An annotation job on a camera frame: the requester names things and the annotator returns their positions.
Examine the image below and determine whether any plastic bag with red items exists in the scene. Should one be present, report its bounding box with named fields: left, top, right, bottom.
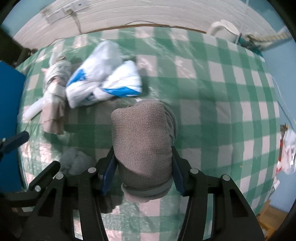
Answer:
left=276, top=124, right=295, bottom=175

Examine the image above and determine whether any wall socket strip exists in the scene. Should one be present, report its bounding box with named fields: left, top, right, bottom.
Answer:
left=45, top=0, right=88, bottom=24

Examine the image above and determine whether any green checkered tablecloth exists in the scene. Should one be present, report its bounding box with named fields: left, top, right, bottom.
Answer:
left=16, top=27, right=282, bottom=241

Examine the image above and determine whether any white electric kettle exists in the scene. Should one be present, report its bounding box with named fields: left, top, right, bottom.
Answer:
left=206, top=20, right=240, bottom=43

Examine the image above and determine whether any white foam cylinder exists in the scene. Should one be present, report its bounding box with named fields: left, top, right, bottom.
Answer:
left=22, top=97, right=43, bottom=121

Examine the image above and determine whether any braided rope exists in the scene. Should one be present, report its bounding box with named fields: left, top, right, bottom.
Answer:
left=246, top=29, right=292, bottom=45

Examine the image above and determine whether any blue cardboard box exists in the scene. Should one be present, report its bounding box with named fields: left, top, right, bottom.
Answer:
left=0, top=61, right=26, bottom=193

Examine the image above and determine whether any grey power cable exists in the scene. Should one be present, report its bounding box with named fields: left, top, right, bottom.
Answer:
left=69, top=10, right=84, bottom=34

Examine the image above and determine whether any grey beige sock bundle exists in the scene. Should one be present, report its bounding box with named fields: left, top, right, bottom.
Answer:
left=41, top=52, right=72, bottom=135

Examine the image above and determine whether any white blue plastic bag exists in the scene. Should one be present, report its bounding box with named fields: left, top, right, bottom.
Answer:
left=66, top=40, right=142, bottom=108

